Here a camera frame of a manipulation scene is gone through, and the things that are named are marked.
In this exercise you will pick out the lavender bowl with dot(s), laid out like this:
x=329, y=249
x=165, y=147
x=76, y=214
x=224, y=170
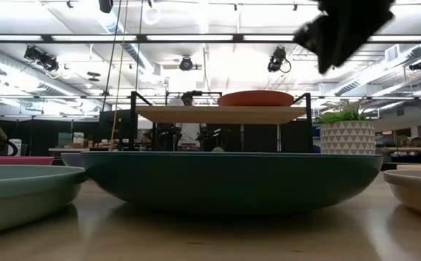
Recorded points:
x=72, y=159

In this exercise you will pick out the white patterned plant pot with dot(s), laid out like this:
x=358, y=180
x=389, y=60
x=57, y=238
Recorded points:
x=347, y=137

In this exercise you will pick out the wooden shelf with black frame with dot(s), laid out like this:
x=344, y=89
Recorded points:
x=225, y=114

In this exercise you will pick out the black overhead light rail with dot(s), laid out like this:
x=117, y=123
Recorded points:
x=237, y=37

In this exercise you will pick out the black ceiling spotlight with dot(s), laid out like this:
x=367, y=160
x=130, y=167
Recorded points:
x=43, y=59
x=418, y=65
x=276, y=59
x=186, y=64

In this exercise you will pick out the pale blue-green plate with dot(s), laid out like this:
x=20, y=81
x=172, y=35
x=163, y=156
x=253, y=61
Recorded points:
x=21, y=195

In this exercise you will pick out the green succulent plant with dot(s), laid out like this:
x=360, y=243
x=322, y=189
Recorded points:
x=337, y=116

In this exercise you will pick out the dark teal plate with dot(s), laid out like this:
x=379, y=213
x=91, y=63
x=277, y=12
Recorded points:
x=232, y=181

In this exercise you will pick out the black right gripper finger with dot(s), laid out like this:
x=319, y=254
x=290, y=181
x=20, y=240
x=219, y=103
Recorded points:
x=332, y=54
x=310, y=34

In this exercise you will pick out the orange plate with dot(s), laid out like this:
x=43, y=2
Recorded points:
x=256, y=98

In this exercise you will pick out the white container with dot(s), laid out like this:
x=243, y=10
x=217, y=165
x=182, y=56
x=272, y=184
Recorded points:
x=15, y=146

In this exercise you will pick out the pink plate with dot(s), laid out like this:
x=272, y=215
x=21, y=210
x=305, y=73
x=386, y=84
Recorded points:
x=14, y=160

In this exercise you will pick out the peach plate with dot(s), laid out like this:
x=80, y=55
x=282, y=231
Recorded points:
x=417, y=192

